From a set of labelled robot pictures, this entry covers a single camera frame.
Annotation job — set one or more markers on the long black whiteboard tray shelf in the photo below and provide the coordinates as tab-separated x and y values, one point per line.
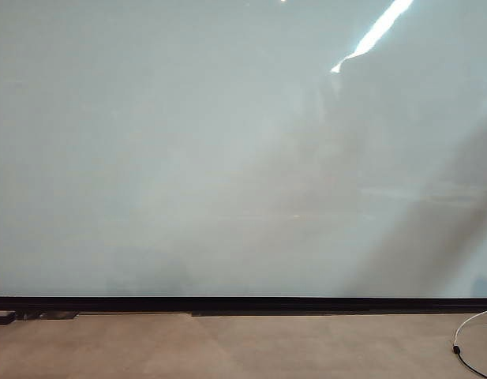
345	313

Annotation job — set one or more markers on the large white glass whiteboard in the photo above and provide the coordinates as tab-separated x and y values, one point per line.
188	138

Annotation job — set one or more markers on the black rectangular block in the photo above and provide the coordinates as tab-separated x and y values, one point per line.
1	317

